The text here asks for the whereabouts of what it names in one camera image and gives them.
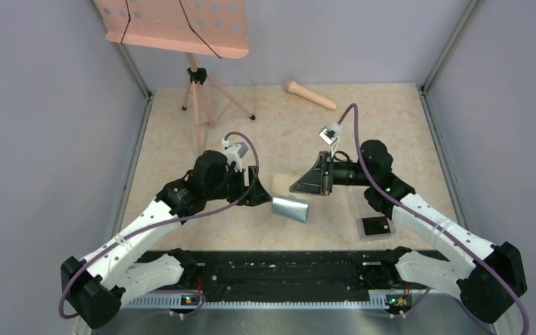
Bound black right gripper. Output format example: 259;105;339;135
291;151;374;196

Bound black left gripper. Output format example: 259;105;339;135
205;165;271;206

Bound beige leather card holder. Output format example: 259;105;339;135
271;173;303;198

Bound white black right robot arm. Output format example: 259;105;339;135
290;140;527;324

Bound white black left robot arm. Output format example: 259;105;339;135
61;143;271;329

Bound pink microphone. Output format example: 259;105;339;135
283;80;337;111

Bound pink music stand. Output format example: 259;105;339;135
94;0;256;152

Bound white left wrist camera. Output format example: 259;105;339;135
222;139;249;172

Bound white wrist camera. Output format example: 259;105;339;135
319;123;342;148
222;139;249;172

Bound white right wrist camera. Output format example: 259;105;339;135
319;123;342;148

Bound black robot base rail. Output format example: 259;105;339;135
175;246;410;304

